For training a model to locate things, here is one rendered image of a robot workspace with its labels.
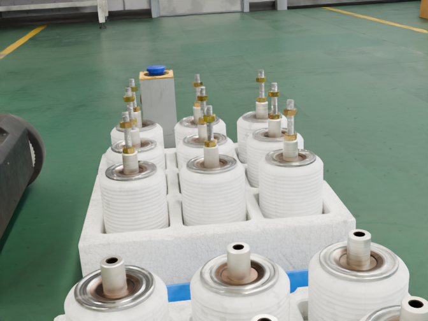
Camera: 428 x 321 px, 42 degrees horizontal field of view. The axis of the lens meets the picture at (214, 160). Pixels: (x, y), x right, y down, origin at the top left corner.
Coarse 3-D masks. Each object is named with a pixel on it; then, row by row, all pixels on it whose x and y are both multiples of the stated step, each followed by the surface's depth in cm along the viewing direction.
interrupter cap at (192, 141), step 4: (216, 132) 97; (188, 136) 96; (192, 136) 96; (196, 136) 96; (216, 136) 95; (220, 136) 95; (224, 136) 95; (184, 140) 94; (188, 140) 94; (192, 140) 94; (196, 140) 95; (220, 140) 93; (224, 140) 92; (184, 144) 92; (188, 144) 92; (192, 144) 92; (196, 144) 92; (200, 144) 92; (220, 144) 91
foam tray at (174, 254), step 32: (96, 192) 94; (256, 192) 91; (96, 224) 82; (224, 224) 80; (256, 224) 80; (288, 224) 79; (320, 224) 79; (352, 224) 80; (96, 256) 78; (128, 256) 78; (160, 256) 79; (192, 256) 79; (288, 256) 81
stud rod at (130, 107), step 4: (128, 88) 90; (128, 92) 90; (128, 96) 90; (128, 104) 90; (132, 104) 91; (128, 108) 90; (132, 108) 91; (128, 112) 91; (132, 112) 91; (132, 116) 91; (132, 128) 92
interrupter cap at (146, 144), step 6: (144, 138) 96; (114, 144) 94; (120, 144) 94; (144, 144) 94; (150, 144) 93; (156, 144) 93; (114, 150) 91; (120, 150) 91; (138, 150) 90; (144, 150) 90
